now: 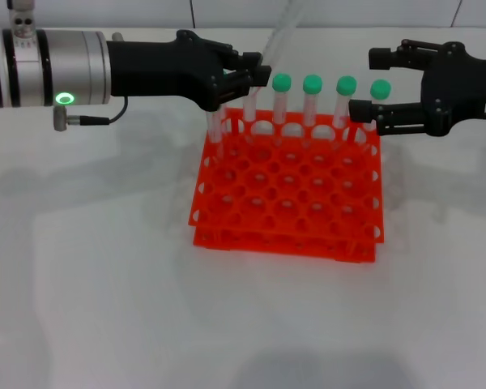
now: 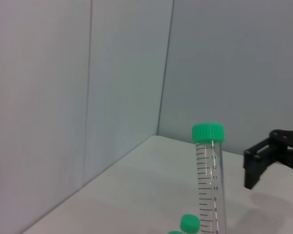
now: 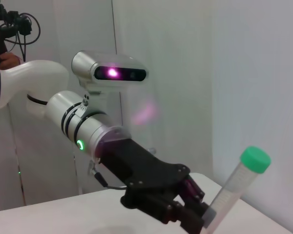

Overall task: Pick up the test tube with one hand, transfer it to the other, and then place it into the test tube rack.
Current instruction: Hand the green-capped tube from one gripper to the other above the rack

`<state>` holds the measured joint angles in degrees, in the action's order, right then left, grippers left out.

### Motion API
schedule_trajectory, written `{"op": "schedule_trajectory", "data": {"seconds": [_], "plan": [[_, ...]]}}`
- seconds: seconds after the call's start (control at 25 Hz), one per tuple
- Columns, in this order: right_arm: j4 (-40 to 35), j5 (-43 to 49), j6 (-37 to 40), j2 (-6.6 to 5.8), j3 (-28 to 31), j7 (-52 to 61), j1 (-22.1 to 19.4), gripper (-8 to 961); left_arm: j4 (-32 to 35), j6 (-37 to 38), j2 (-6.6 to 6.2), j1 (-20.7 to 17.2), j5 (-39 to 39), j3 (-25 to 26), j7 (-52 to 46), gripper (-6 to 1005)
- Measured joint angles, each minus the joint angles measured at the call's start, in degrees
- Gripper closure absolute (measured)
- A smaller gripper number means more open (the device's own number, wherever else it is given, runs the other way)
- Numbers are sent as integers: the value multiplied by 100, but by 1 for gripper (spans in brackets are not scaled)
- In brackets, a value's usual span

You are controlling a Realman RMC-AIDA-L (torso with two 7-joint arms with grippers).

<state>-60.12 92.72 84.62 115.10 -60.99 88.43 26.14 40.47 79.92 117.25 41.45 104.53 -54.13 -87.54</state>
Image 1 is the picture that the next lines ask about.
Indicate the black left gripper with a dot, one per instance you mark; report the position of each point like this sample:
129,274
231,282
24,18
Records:
158,69

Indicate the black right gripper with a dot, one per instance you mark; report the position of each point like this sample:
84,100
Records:
461,85

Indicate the green capped clear test tube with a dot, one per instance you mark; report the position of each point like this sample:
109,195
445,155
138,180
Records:
228,121
283,24
312,84
346,85
281,82
380,89
250,109
215,129

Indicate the orange test tube rack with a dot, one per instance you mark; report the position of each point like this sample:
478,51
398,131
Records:
287,194

